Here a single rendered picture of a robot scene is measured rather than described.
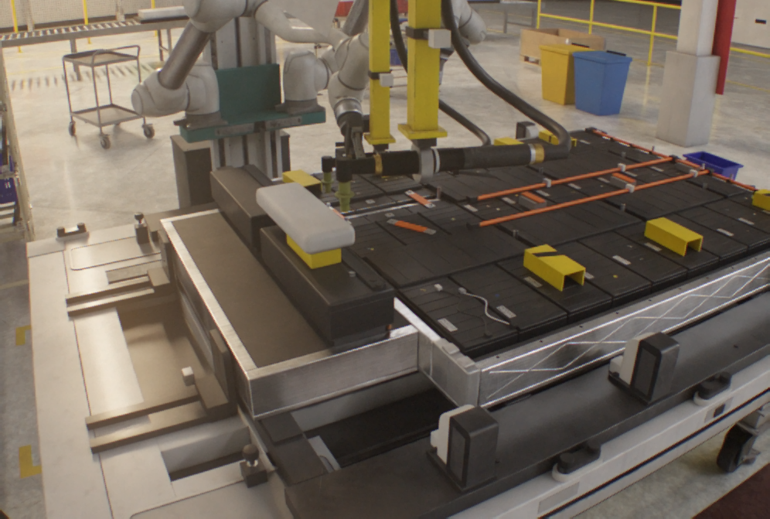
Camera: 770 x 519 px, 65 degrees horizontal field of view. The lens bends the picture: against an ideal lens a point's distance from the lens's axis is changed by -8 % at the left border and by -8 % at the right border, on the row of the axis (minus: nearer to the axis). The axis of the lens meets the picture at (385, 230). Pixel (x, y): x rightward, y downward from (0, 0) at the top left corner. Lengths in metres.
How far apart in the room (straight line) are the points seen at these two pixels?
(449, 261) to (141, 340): 0.87
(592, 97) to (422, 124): 6.58
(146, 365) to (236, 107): 1.62
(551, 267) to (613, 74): 6.25
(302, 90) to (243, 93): 0.28
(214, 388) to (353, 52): 1.09
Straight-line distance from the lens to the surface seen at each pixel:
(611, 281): 1.67
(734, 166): 3.13
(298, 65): 3.02
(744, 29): 10.02
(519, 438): 1.34
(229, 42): 3.14
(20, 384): 3.29
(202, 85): 2.87
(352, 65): 2.06
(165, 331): 1.91
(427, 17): 1.26
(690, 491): 2.63
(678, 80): 6.90
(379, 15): 1.89
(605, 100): 7.79
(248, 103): 3.12
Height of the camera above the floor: 1.75
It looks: 24 degrees down
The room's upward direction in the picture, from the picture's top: straight up
